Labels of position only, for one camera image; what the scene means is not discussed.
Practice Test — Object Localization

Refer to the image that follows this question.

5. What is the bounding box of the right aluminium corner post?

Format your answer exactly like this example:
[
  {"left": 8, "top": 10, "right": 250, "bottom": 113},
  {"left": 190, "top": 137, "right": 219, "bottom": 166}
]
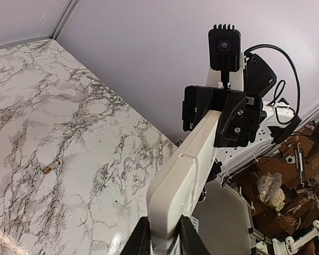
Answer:
[{"left": 48, "top": 0, "right": 80, "bottom": 40}]

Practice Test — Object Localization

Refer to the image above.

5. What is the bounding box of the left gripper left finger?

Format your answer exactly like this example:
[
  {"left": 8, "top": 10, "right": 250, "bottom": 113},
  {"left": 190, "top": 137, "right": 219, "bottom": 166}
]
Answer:
[{"left": 124, "top": 217, "right": 151, "bottom": 255}]

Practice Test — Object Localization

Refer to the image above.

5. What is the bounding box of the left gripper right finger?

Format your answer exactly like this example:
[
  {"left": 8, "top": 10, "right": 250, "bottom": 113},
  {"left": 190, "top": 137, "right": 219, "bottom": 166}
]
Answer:
[{"left": 179, "top": 215, "right": 210, "bottom": 255}]

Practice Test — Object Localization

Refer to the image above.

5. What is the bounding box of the gold black AA battery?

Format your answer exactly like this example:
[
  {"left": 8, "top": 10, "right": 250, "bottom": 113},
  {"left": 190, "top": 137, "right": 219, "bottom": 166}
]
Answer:
[{"left": 42, "top": 159, "right": 62, "bottom": 174}]

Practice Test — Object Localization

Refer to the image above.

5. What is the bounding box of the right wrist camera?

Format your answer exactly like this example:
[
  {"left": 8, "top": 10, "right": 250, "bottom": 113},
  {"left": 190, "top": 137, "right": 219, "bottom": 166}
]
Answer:
[{"left": 208, "top": 24, "right": 241, "bottom": 88}]

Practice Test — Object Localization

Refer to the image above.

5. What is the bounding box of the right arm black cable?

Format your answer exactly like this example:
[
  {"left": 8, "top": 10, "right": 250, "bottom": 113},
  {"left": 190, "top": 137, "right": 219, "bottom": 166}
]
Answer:
[{"left": 243, "top": 44, "right": 301, "bottom": 125}]

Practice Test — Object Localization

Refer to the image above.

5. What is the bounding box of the white remote control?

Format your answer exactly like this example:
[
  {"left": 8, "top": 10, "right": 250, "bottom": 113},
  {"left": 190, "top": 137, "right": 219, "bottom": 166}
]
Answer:
[{"left": 146, "top": 110, "right": 221, "bottom": 254}]

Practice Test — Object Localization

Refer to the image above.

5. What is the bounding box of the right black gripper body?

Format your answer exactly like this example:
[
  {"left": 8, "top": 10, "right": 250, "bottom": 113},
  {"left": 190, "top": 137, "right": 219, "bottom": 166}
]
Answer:
[{"left": 182, "top": 86, "right": 263, "bottom": 148}]

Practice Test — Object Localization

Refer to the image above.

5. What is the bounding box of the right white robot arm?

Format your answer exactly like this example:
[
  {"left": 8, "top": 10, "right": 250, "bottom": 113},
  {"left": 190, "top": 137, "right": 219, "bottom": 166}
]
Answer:
[{"left": 166, "top": 50, "right": 300, "bottom": 187}]

